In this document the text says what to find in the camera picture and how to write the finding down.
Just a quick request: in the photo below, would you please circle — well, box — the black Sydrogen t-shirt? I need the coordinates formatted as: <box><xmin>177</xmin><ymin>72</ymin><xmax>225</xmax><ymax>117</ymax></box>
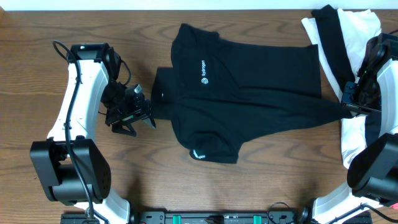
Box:
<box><xmin>150</xmin><ymin>24</ymin><xmax>351</xmax><ymax>164</ymax></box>

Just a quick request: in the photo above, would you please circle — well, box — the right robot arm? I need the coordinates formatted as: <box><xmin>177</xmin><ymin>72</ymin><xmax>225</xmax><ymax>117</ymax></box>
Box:
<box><xmin>299</xmin><ymin>33</ymin><xmax>397</xmax><ymax>223</ymax></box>

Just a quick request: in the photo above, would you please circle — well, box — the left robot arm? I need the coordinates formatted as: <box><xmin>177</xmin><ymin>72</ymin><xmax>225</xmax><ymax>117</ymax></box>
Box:
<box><xmin>30</xmin><ymin>40</ymin><xmax>155</xmax><ymax>223</ymax></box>

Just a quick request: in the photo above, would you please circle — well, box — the black shirt in pile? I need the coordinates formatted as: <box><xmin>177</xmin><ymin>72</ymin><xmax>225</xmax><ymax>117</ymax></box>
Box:
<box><xmin>311</xmin><ymin>4</ymin><xmax>354</xmax><ymax>91</ymax></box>

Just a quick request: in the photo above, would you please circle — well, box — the white shirt in pile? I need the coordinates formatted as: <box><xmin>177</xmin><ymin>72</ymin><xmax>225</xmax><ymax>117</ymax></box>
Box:
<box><xmin>301</xmin><ymin>8</ymin><xmax>382</xmax><ymax>168</ymax></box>

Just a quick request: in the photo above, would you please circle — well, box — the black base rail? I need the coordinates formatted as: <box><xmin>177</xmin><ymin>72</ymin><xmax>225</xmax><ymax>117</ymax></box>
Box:
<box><xmin>60</xmin><ymin>208</ymin><xmax>373</xmax><ymax>224</ymax></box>

